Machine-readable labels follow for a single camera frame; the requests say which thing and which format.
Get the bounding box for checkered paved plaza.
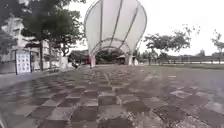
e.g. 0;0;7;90
0;64;224;128

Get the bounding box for white canopy structure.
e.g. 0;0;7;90
83;0;148;67

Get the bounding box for large tree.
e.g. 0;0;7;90
19;0;87;72

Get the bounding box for dark railing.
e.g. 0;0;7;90
146;55;224;65

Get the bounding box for white notice board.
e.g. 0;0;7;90
14;49;32;76

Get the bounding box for building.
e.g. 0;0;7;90
0;13;69;75

